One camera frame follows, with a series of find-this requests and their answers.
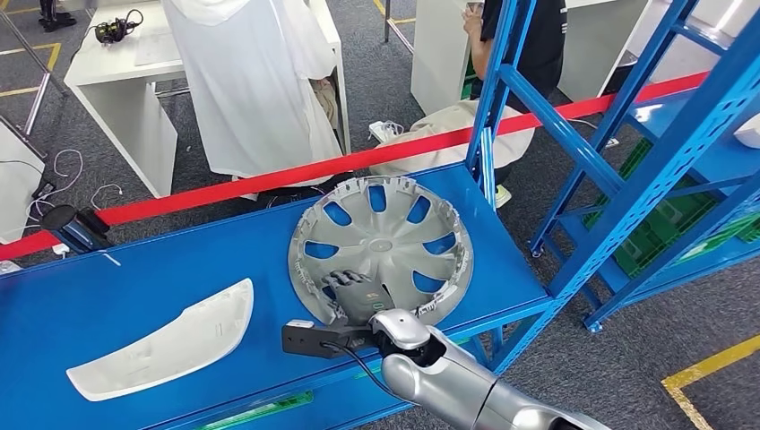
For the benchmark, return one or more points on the black power adapter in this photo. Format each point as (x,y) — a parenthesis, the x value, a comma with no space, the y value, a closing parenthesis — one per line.
(44,190)

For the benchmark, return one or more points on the person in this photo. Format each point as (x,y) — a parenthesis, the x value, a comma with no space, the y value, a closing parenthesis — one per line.
(540,47)
(56,21)

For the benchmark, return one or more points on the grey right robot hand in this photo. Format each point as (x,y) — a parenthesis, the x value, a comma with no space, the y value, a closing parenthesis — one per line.
(362,297)

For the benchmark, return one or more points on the metal frame leg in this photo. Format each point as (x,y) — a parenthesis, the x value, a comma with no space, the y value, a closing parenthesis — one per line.
(387,21)

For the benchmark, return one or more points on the red barrier belt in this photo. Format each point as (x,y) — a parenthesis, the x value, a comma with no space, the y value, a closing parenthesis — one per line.
(237,187)

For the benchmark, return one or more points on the black barrier post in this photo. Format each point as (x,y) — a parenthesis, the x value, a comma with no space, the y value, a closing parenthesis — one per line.
(77,231)

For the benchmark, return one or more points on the chrome metal frame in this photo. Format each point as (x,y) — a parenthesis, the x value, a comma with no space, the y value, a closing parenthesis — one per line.
(38,104)

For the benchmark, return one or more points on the white power strip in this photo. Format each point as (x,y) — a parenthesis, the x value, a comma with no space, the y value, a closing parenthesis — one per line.
(380,130)

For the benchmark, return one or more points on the white plastic trim part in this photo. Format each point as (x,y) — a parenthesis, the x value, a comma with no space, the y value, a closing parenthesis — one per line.
(166,350)
(749,132)

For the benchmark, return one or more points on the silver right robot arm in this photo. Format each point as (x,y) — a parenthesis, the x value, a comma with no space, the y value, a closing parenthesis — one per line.
(451,380)

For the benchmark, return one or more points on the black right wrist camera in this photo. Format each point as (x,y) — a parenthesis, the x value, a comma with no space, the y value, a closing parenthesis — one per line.
(309,341)

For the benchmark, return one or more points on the blue metal shelf rack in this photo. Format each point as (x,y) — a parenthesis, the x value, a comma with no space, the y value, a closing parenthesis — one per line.
(665,116)
(178,261)

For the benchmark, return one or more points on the white plug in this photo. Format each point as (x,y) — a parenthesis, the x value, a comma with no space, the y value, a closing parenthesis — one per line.
(61,250)

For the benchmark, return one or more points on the silver wheel hubcap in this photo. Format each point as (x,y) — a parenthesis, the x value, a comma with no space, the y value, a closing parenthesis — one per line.
(380,237)

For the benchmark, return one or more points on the beige bag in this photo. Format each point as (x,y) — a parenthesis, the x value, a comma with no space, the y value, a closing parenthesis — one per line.
(326,101)

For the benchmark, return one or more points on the white table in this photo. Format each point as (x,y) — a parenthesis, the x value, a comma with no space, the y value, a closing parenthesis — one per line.
(594,47)
(119,65)

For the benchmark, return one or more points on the white tape strip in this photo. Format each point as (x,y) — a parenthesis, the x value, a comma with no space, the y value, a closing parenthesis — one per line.
(111,259)

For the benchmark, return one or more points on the green plastic crate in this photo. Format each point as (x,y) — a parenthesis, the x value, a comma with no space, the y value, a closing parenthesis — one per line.
(665,234)
(261,409)
(748,228)

